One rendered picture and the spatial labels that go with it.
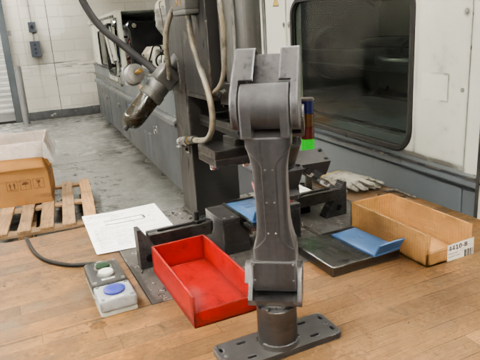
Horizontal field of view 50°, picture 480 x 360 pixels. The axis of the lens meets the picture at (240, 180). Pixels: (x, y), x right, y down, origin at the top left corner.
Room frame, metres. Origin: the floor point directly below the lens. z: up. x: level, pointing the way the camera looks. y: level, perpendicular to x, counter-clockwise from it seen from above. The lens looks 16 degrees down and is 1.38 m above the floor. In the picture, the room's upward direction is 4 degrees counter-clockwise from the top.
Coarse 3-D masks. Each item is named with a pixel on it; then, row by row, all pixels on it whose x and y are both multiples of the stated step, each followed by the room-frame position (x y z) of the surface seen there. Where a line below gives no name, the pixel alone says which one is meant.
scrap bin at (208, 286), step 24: (192, 240) 1.03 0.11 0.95; (168, 264) 1.00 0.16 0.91; (192, 264) 1.01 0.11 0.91; (216, 264) 0.97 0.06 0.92; (168, 288) 0.90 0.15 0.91; (192, 288) 0.90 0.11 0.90; (216, 288) 0.90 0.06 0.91; (240, 288) 0.87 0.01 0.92; (192, 312) 0.77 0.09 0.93; (216, 312) 0.78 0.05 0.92; (240, 312) 0.80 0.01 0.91
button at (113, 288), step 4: (112, 284) 0.88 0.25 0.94; (116, 284) 0.88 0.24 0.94; (120, 284) 0.88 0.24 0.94; (104, 288) 0.87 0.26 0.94; (108, 288) 0.86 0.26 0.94; (112, 288) 0.86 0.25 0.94; (116, 288) 0.86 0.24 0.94; (120, 288) 0.86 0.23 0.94; (124, 288) 0.87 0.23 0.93; (104, 292) 0.85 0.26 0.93; (108, 292) 0.85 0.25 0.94; (112, 292) 0.85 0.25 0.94; (116, 292) 0.85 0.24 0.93; (120, 292) 0.85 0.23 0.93
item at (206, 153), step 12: (204, 120) 1.27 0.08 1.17; (216, 120) 1.20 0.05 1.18; (228, 120) 1.20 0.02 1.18; (228, 132) 1.14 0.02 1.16; (204, 144) 1.13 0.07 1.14; (216, 144) 1.12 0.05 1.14; (228, 144) 1.11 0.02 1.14; (240, 144) 1.10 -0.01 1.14; (204, 156) 1.11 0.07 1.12; (216, 156) 1.05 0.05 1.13; (228, 156) 1.06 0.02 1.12; (240, 156) 1.07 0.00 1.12; (216, 168) 1.13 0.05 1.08
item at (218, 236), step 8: (296, 208) 1.13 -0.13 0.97; (208, 216) 1.13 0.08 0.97; (296, 216) 1.13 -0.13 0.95; (216, 224) 1.08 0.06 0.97; (224, 224) 1.05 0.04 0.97; (232, 224) 1.06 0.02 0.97; (296, 224) 1.13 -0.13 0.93; (216, 232) 1.09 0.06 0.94; (224, 232) 1.05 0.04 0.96; (232, 232) 1.06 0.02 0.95; (240, 232) 1.07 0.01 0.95; (248, 232) 1.08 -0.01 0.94; (296, 232) 1.13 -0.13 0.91; (216, 240) 1.09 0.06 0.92; (224, 240) 1.05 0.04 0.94; (232, 240) 1.06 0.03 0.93; (240, 240) 1.07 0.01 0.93; (248, 240) 1.08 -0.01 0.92; (224, 248) 1.05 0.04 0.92; (232, 248) 1.06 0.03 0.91; (240, 248) 1.07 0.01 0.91; (248, 248) 1.08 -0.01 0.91
